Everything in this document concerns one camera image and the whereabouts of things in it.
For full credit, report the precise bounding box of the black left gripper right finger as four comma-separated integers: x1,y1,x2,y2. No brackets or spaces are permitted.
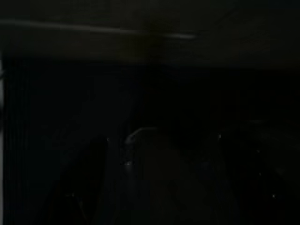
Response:
202,133,244,225

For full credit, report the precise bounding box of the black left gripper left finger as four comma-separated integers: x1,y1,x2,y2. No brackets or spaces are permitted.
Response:
44,135,111,225

